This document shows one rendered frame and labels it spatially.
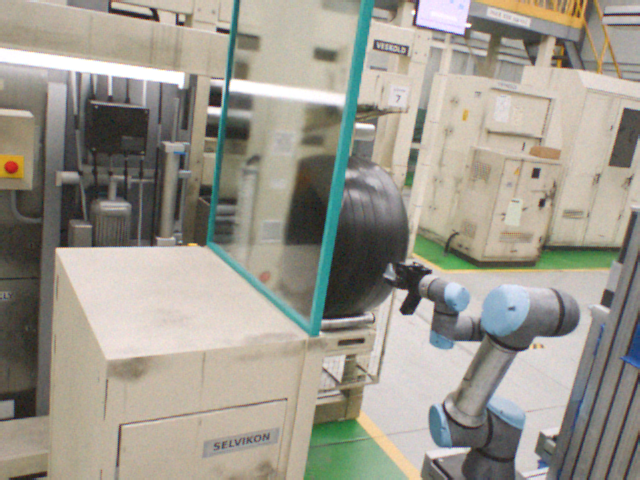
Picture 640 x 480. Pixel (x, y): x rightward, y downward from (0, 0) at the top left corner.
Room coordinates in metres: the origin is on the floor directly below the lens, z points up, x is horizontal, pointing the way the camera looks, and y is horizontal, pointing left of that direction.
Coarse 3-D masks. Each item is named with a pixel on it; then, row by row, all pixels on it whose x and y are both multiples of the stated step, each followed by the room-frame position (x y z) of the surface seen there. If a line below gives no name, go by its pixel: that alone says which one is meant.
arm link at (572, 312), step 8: (552, 288) 1.35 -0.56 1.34; (568, 296) 1.33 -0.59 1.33; (568, 304) 1.30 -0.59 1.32; (576, 304) 1.32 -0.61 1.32; (568, 312) 1.29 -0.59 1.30; (576, 312) 1.31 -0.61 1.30; (472, 320) 1.65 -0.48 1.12; (480, 320) 1.64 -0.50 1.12; (568, 320) 1.29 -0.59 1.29; (576, 320) 1.31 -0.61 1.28; (472, 328) 1.64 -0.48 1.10; (480, 328) 1.62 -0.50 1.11; (568, 328) 1.29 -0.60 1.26; (472, 336) 1.63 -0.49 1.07; (480, 336) 1.63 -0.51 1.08; (560, 336) 1.31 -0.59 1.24
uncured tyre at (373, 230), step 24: (360, 168) 2.05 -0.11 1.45; (360, 192) 1.94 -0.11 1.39; (384, 192) 1.99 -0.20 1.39; (360, 216) 1.89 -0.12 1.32; (384, 216) 1.94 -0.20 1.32; (336, 240) 1.87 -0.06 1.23; (360, 240) 1.86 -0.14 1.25; (384, 240) 1.91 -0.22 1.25; (408, 240) 2.00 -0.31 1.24; (336, 264) 1.85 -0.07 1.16; (360, 264) 1.86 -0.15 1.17; (384, 264) 1.91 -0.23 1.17; (336, 288) 1.87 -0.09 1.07; (360, 288) 1.89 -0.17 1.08; (384, 288) 1.95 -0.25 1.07; (336, 312) 1.95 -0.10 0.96; (360, 312) 2.04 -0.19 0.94
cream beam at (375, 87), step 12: (372, 72) 2.39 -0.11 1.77; (384, 72) 2.42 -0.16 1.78; (372, 84) 2.39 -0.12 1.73; (384, 84) 2.42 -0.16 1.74; (396, 84) 2.45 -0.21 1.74; (408, 84) 2.48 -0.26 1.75; (360, 96) 2.36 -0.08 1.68; (372, 96) 2.39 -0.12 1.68; (384, 96) 2.43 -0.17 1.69; (408, 96) 2.49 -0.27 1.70; (372, 108) 2.41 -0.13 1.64; (384, 108) 2.43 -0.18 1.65; (396, 108) 2.46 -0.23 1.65; (408, 108) 2.50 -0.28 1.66
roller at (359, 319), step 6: (324, 318) 1.97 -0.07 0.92; (330, 318) 1.98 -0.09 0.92; (336, 318) 2.00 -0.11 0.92; (342, 318) 2.01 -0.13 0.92; (348, 318) 2.02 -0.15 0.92; (354, 318) 2.03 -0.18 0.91; (360, 318) 2.04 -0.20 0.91; (366, 318) 2.06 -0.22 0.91; (372, 318) 2.07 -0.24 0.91; (324, 324) 1.96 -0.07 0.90; (330, 324) 1.97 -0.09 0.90; (336, 324) 1.99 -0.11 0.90; (342, 324) 2.00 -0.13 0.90; (348, 324) 2.01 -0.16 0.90; (354, 324) 2.03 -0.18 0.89; (360, 324) 2.05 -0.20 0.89; (366, 324) 2.06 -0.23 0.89; (372, 324) 2.08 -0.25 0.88
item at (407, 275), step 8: (400, 264) 1.81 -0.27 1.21; (400, 272) 1.81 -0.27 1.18; (408, 272) 1.78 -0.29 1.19; (416, 272) 1.77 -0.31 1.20; (424, 272) 1.74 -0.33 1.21; (400, 280) 1.80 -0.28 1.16; (408, 280) 1.78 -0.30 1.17; (416, 280) 1.75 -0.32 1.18; (400, 288) 1.78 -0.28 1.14; (408, 288) 1.78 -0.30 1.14; (416, 288) 1.73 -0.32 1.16
